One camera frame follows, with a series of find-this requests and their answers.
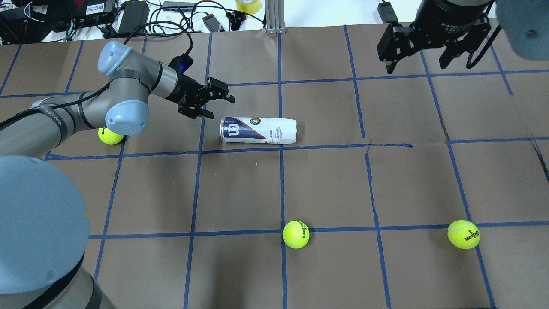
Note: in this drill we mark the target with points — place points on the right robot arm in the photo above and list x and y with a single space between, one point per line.
524 22

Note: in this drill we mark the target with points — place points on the black power adapter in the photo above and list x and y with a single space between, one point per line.
134 14

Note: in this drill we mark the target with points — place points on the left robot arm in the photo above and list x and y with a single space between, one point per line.
44 231

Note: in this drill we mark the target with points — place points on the yellow tape roll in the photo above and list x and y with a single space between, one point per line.
248 6

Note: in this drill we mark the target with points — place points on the aluminium frame post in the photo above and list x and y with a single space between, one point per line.
274 17

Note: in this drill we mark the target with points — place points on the yellow tennis ball lower right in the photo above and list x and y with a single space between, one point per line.
463 234

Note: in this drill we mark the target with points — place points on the yellow tennis ball centre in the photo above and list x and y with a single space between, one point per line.
296 234

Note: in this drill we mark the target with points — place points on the grey usb hub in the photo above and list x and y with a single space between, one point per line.
175 6

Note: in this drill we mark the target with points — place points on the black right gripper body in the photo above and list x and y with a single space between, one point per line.
452 19

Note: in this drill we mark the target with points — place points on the white Wilson tennis ball can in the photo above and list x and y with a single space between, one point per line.
258 130

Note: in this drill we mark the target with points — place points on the yellow tennis ball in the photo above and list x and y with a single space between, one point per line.
463 234
296 234
108 137

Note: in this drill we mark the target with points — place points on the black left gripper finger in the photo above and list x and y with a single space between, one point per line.
217 89
194 111

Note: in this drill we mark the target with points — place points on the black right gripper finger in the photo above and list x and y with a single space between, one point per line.
395 45
470 43

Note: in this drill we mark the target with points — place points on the yellow tennis ball upper left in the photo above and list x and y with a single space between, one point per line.
108 137

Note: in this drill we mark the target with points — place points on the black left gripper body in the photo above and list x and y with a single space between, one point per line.
183 91

